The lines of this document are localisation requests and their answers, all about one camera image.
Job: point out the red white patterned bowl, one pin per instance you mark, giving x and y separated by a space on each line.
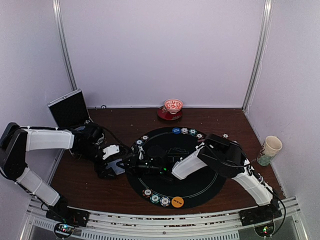
173 105

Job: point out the black round poker mat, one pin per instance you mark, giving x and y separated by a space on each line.
197 189

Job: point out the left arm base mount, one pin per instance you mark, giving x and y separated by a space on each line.
66 225

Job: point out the blue small blind button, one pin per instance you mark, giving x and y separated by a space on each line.
176 130

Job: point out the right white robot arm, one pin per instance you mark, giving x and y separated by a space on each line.
184 171

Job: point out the orange black chips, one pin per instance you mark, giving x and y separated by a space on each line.
144 137
199 136
147 193

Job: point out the right aluminium frame post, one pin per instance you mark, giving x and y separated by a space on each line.
261 45

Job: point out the orange big blind button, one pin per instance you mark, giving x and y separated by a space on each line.
177 202

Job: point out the grey playing card deck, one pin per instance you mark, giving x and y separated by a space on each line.
116 166

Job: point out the front aluminium rail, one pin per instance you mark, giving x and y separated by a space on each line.
225 225

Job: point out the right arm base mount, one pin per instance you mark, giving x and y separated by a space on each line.
262 219

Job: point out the aluminium poker case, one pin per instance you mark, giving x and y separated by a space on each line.
69 109

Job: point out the dark red saucer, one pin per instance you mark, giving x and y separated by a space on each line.
164 114

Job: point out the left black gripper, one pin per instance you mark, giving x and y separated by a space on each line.
102 173

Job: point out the green chips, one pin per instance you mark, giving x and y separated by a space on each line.
154 198
192 132
139 142

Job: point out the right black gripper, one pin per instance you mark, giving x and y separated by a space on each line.
131 162

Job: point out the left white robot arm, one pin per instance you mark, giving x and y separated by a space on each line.
16 141

